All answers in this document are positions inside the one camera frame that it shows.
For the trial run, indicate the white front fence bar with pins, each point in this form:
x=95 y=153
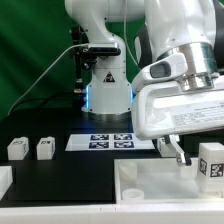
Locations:
x=171 y=213

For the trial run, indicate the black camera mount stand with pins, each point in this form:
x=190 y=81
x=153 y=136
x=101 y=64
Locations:
x=80 y=56

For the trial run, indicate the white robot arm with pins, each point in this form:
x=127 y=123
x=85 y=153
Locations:
x=148 y=31

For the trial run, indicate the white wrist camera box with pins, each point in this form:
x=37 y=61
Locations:
x=163 y=70

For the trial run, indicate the white square tabletop part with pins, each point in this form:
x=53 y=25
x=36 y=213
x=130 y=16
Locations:
x=147 y=181

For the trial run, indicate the marker sheet with tags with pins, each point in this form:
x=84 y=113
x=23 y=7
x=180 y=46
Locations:
x=102 y=142

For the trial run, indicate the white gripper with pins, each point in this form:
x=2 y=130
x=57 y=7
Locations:
x=163 y=109

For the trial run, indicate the white left fence block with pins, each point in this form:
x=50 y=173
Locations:
x=6 y=179

